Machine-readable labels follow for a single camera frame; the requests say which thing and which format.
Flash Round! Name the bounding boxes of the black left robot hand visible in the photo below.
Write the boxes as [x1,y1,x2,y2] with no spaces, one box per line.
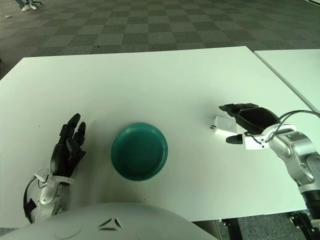
[49,113,87,185]

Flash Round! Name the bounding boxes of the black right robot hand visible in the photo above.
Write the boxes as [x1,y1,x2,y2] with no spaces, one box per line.
[218,102,281,145]

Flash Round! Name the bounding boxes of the white charger block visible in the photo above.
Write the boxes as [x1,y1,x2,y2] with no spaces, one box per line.
[209,115,238,137]

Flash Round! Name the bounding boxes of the green round plate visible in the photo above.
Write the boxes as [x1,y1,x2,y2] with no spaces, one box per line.
[110,122,169,182]

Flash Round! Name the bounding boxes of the white neighbouring table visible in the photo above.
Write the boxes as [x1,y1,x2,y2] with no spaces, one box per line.
[253,48,320,113]

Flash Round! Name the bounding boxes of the grey robot torso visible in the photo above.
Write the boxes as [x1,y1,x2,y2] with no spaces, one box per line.
[0,202,218,240]

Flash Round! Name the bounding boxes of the person legs white sneakers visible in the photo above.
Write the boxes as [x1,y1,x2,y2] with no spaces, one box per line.
[15,0,38,12]

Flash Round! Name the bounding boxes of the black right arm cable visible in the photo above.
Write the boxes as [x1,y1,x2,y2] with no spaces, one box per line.
[246,109,316,148]

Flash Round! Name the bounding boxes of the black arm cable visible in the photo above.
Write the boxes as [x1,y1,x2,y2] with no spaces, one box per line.
[246,109,316,148]
[23,174,38,225]

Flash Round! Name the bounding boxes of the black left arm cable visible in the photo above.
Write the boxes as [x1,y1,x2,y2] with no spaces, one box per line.
[23,174,38,225]

